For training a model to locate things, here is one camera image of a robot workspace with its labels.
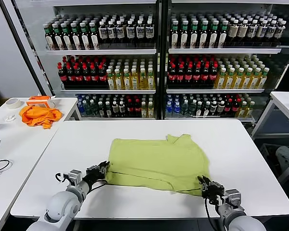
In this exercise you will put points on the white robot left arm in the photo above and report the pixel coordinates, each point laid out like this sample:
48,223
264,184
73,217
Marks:
60,207

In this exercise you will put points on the white cap blue label bottle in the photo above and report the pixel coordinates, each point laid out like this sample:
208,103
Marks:
130,32
111,32
262,31
279,31
149,32
271,31
120,32
102,32
252,31
140,32

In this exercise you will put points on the orange and white box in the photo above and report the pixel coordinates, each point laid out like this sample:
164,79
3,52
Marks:
38,104

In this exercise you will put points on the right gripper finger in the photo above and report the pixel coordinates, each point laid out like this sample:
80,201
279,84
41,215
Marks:
207,181
201,183

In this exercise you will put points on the green cap brown drink bottle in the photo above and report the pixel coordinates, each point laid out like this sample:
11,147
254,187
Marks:
48,39
203,36
85,41
194,36
58,41
213,36
94,41
67,41
184,36
174,36
222,36
76,41

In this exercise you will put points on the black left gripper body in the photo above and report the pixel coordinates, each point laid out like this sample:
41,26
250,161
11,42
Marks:
94,174

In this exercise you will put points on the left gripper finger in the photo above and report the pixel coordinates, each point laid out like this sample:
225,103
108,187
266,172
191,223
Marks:
104,164
106,170

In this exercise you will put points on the black plastic crate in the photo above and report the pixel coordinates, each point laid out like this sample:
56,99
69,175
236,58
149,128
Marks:
267,154

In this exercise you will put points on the blue label water bottle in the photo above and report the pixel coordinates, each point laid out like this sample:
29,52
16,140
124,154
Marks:
177,109
168,109
80,107

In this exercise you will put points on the small white crumpled object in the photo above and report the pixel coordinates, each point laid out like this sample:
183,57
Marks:
10,118

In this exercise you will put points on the white side table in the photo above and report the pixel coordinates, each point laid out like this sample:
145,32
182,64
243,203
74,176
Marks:
67,106
19,149
286,101

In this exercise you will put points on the beige masking tape roll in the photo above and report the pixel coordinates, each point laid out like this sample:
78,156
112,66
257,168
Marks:
8,103

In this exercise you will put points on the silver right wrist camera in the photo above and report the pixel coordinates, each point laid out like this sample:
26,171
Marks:
233,196

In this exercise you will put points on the clear green drink bottle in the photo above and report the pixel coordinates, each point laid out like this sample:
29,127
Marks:
88,107
94,107
185,108
192,108

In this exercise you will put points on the yellow tea bottle green label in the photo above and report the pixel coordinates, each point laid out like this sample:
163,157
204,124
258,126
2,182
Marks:
151,81
119,81
135,81
221,80
110,81
229,80
242,109
143,81
150,109
254,80
249,109
143,109
127,81
262,80
237,80
246,80

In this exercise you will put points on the yellow-green T-shirt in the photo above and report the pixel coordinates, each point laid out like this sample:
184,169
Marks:
154,163

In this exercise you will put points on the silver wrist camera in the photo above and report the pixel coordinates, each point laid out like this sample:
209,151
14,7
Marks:
233,196
75,175

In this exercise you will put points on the white cap beige label bottle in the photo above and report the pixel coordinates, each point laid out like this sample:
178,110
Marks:
242,31
233,31

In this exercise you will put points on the grey white bag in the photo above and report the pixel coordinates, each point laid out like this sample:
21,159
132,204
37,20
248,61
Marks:
286,155

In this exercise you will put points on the crumpled orange cloth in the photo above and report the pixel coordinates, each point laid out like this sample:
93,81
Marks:
38,116

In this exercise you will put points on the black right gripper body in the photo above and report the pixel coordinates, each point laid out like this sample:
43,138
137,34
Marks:
213,191

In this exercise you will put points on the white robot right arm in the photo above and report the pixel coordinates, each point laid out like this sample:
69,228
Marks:
240,221

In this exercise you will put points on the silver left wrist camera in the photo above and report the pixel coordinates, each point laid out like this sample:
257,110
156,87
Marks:
75,175

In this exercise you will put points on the right drinks shelf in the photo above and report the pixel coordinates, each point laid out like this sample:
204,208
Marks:
162,60

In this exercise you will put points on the red cap cola bottle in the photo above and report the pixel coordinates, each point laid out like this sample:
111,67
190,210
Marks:
204,77
87,77
228,106
62,77
180,77
71,77
235,106
188,77
130,108
172,77
137,108
102,77
196,77
79,77
213,77
94,77

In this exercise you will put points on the small dark drink bottle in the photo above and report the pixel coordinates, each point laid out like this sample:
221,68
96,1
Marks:
213,107
115,108
220,107
107,108
121,108
199,109
206,109
100,108

